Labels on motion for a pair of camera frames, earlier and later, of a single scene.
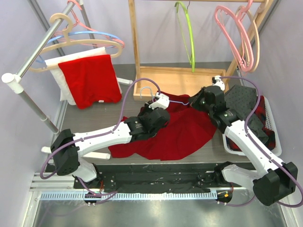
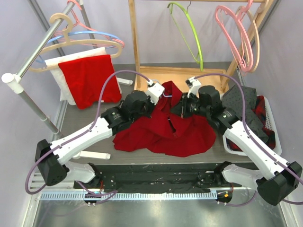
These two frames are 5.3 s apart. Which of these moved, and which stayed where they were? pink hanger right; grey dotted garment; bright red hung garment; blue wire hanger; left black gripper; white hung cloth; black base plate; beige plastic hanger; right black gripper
Moved: blue wire hanger; right black gripper; left black gripper
Stayed: white hung cloth; black base plate; beige plastic hanger; bright red hung garment; grey dotted garment; pink hanger right
